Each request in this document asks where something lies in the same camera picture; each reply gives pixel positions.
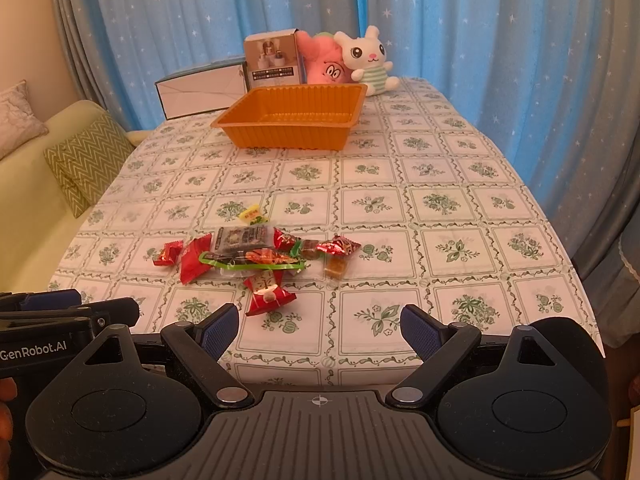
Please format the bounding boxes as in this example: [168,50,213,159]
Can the brown green candy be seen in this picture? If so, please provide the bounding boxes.
[290,240,320,260]

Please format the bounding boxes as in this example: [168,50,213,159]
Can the orange plastic tray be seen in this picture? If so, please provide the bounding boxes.
[212,84,367,151]

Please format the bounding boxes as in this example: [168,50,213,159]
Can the clear mixed nuts packet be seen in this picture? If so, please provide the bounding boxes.
[212,224,274,255]

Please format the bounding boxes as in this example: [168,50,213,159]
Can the blue star curtain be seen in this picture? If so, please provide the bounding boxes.
[48,0,640,349]

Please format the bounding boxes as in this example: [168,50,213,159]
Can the beige patterned cushion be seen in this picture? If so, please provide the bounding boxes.
[0,80,49,159]

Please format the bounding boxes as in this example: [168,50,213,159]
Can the pink starfish plush toy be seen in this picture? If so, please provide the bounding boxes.
[295,30,352,84]

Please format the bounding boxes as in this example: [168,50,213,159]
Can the white bunny plush toy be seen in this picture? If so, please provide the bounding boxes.
[333,25,400,96]

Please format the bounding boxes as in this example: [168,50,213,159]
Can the red snack packet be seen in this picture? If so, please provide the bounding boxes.
[180,233,212,285]

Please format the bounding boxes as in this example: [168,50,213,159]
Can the shiny red candy wrapper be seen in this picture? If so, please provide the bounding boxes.
[317,235,361,257]

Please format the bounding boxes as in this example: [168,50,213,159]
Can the floral checked tablecloth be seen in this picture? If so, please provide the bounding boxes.
[50,79,598,386]

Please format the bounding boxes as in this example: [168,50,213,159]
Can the small red candy wrapper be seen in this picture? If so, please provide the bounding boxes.
[152,240,183,266]

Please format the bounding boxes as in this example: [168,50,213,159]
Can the red cartoon candy packet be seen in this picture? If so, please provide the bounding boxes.
[243,270,296,316]

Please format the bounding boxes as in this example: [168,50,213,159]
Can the person's left hand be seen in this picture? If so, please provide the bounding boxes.
[0,378,17,468]

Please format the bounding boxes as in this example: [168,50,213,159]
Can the light green sofa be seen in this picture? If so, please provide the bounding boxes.
[0,98,151,295]

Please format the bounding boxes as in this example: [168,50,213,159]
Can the yellow green candy packet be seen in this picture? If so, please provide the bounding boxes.
[238,204,269,226]

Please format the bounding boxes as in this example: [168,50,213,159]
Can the white and green carton box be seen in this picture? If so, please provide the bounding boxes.
[155,56,247,119]

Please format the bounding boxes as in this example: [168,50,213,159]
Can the green zigzag cushion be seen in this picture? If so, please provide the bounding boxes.
[43,114,134,218]

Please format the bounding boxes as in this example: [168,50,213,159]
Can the red silver candy piece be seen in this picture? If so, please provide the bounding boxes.
[273,228,300,252]

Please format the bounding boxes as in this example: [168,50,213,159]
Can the amber jelly candy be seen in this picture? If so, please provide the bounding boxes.
[323,255,348,280]

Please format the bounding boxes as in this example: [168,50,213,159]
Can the brown humidifier product box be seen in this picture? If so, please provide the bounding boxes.
[243,28,304,89]

